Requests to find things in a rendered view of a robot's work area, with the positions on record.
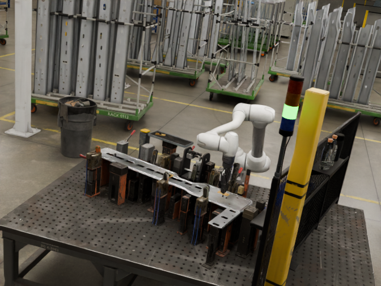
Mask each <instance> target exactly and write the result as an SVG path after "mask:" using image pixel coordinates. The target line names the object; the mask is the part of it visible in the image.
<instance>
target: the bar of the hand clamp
mask: <svg viewBox="0 0 381 286"><path fill-rule="evenodd" d="M233 166H234V168H233V171H232V176H231V180H230V185H232V183H231V182H232V180H234V183H235V182H236V179H237V176H238V171H239V166H240V163H237V162H235V163H234V164H233ZM233 186H234V184H233Z"/></svg>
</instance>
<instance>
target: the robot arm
mask: <svg viewBox="0 0 381 286"><path fill-rule="evenodd" d="M274 119H275V110H274V109H272V108H270V107H268V106H263V105H258V104H245V103H239V104H237V105H236V106H235V108H234V110H233V112H232V122H230V123H227V124H225V125H221V126H220V127H217V128H214V129H212V130H211V131H208V132H206V133H200V134H199V135H197V141H196V144H197V145H198V146H199V147H201V148H203V149H207V150H216V151H220V152H223V156H222V161H223V163H222V166H223V167H224V169H223V170H218V172H220V174H221V185H222V187H221V193H223V194H224V193H225V192H226V190H227V184H228V182H229V180H231V176H232V171H233V168H234V166H233V164H234V163H235V162H237V163H240V166H239V169H240V168H241V167H242V168H243V170H242V171H247V169H249V170H250V171H251V172H254V173H263V172H266V171H268V170H269V168H270V158H269V157H268V156H266V155H265V153H264V151H263V148H264V138H265V130H266V126H267V125H268V124H270V123H272V122H274ZM243 121H251V122H252V124H253V134H252V148H251V151H249V153H248V154H247V153H244V152H243V150H242V149H241V148H240V147H238V146H239V137H238V135H237V134H236V133H234V132H229V131H231V130H234V129H236V128H238V127H239V126H240V125H241V123H242V122H243ZM225 132H227V133H226V134H225V136H224V137H221V136H218V135H219V134H222V133H225ZM242 175H244V172H241V173H240V174H239V176H238V178H237V179H236V181H238V182H240V181H241V178H242Z"/></svg>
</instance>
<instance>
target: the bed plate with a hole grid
mask: <svg viewBox="0 0 381 286"><path fill-rule="evenodd" d="M85 166H86V159H84V160H83V161H82V162H80V163H79V164H77V165H76V166H74V167H73V168H72V169H70V170H69V171H68V172H66V173H64V174H63V175H62V176H60V177H59V178H58V179H56V180H55V181H53V182H52V183H51V184H49V185H48V186H46V187H45V188H43V189H42V190H41V191H39V192H38V193H36V194H35V195H33V196H32V197H31V198H29V199H28V200H26V201H25V202H24V203H22V204H21V205H19V206H18V207H16V208H15V209H14V210H12V211H11V212H9V213H8V214H7V215H5V216H4V217H2V218H1V219H0V230H1V231H4V232H8V233H12V234H16V235H19V236H22V237H26V238H30V239H34V240H37V241H40V242H44V243H48V244H51V245H55V246H58V247H63V248H65V249H69V250H73V251H77V252H79V253H84V254H87V255H91V256H95V257H98V258H102V259H105V260H109V261H112V262H116V263H119V264H123V265H126V266H130V267H134V268H137V269H140V270H144V271H148V272H152V273H155V274H158V275H163V276H166V277H170V278H173V279H177V280H181V281H184V282H187V283H191V284H195V285H199V286H251V285H252V279H253V273H254V270H255V264H256V259H257V253H258V250H259V245H260V235H261V234H262V230H259V236H258V239H257V245H256V247H257V248H256V250H255V251H251V250H250V255H249V256H248V257H247V258H246V259H243V258H240V257H238V256H236V255H235V253H236V249H237V246H238V241H237V242H236V243H235V244H234V245H232V244H230V243H228V246H227V249H228V250H230V252H229V253H227V254H226V255H225V256H224V257H223V258H222V257H220V256H218V255H215V260H216V261H217V264H216V265H215V266H214V267H213V268H211V269H210V270H209V269H207V268H205V267H203V266H201V265H203V264H204V263H205V262H206V258H207V253H208V249H206V246H207V243H208V237H209V234H210V233H209V234H206V233H204V232H203V236H202V239H203V240H204V242H203V243H199V245H193V244H190V243H187V242H188V241H190V240H191V235H192V230H193V228H194V225H193V224H192V219H193V212H191V214H190V216H191V218H190V219H188V221H187V223H188V227H187V230H188V232H186V233H185V234H183V235H184V236H182V237H181V234H178V233H177V231H178V228H179V223H180V222H178V221H177V220H178V219H179V217H176V218H175V219H173V220H172V219H170V218H168V217H167V215H168V212H167V213H166V214H164V219H165V222H164V223H163V224H162V225H161V226H155V225H154V224H152V223H151V222H152V221H153V213H151V212H149V211H147V209H149V208H151V204H149V205H147V206H145V207H142V206H139V205H137V204H134V203H133V202H134V201H133V202H132V201H129V200H127V199H126V198H125V204H128V206H127V207H125V208H123V209H119V208H116V207H114V206H112V205H110V204H107V203H105V202H104V200H107V199H108V191H106V189H107V188H109V186H106V187H104V188H102V189H100V190H99V192H100V193H101V194H100V195H99V196H94V197H92V198H91V199H90V198H89V197H88V196H84V195H82V194H83V193H84V185H85V182H86V168H85ZM269 193H270V188H265V187H260V186H255V185H252V184H249V185H248V191H247V197H246V198H248V199H250V200H252V202H253V204H252V205H251V206H252V207H256V202H257V201H258V199H261V200H264V201H266V203H265V207H267V204H268V199H269V196H268V195H269ZM291 260H292V261H293V262H296V263H299V266H298V267H297V269H296V270H295V271H292V270H290V269H289V271H288V274H287V279H286V284H285V286H376V284H375V277H374V270H373V266H372V259H371V252H370V245H369V238H368V235H367V227H366V220H365V214H364V210H362V209H357V208H353V207H348V206H344V205H339V204H334V205H333V206H332V208H331V209H330V210H329V211H328V213H327V214H326V215H325V216H324V217H323V219H322V220H321V221H320V222H319V225H318V228H317V230H315V229H314V230H313V231H312V233H311V234H310V235H309V236H308V237H307V239H306V240H305V241H304V242H303V244H302V245H301V247H300V248H299V249H298V250H297V251H296V253H295V254H294V255H293V256H292V258H291Z"/></svg>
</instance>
